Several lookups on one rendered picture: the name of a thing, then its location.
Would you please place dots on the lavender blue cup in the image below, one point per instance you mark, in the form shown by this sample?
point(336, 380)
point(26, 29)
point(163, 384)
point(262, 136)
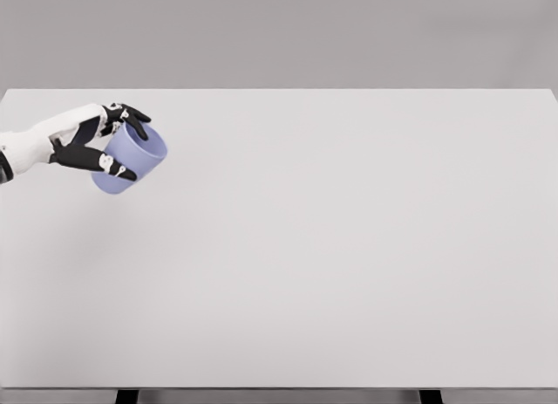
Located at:
point(138, 160)

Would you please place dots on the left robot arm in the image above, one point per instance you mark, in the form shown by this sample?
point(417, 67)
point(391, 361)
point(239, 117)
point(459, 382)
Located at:
point(19, 150)

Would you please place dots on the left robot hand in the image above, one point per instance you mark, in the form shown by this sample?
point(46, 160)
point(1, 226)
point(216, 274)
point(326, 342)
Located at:
point(72, 127)

